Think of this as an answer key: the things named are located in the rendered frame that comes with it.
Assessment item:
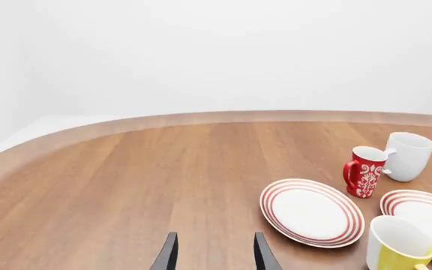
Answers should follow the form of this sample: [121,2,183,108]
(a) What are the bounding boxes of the plain white mug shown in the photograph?
[381,131,432,183]

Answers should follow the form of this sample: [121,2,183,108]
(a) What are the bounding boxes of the white plate with red rings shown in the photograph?
[379,189,432,266]
[259,178,366,249]

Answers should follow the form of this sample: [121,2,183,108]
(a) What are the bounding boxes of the yellow and white mug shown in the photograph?
[365,214,432,270]

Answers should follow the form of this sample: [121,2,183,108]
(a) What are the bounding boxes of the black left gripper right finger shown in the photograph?
[253,232,284,270]

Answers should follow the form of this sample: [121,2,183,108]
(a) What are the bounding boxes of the red patterned mug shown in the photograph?
[342,145,388,199]

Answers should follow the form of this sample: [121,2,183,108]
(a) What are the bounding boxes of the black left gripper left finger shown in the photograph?
[148,232,179,270]

